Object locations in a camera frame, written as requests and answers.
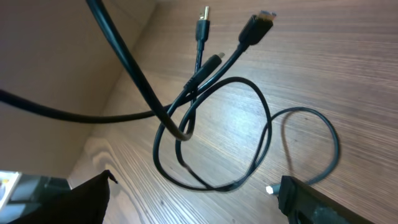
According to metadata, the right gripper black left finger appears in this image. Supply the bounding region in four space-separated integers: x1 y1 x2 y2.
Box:
11 170 117 224

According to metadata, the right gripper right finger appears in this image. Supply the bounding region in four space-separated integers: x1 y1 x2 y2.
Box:
277 175 372 224

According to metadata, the black usb cable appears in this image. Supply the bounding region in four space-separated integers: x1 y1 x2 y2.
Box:
152 10 277 192

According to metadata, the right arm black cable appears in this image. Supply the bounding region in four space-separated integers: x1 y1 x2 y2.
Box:
0 0 194 142

